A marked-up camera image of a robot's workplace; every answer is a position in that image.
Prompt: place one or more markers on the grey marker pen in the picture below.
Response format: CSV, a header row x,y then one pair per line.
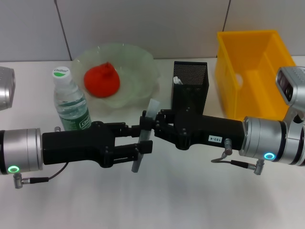
x,y
146,133

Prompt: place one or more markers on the mint green utility knife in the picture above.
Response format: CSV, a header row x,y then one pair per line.
x,y
177,80

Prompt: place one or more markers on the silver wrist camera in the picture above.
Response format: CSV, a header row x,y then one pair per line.
x,y
290,83
6,88

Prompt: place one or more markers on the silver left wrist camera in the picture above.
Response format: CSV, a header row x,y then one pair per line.
x,y
6,88

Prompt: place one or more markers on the orange fruit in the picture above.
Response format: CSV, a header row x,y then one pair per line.
x,y
100,81

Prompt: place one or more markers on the yellow plastic bin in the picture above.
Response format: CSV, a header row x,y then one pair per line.
x,y
262,95

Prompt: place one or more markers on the translucent green fruit bowl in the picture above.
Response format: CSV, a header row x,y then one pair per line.
x,y
140,71

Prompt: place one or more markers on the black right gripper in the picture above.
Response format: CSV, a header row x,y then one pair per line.
x,y
209,132

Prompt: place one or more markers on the left gripper metal pin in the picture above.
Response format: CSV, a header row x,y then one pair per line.
x,y
57,129

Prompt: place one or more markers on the black mesh pen holder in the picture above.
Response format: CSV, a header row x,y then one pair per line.
x,y
190,95

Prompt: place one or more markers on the clear green-label water bottle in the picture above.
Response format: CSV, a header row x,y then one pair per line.
x,y
71,102

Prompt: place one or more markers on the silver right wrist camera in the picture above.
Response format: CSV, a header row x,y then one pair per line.
x,y
290,83

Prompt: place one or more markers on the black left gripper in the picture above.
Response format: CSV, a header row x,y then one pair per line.
x,y
76,145

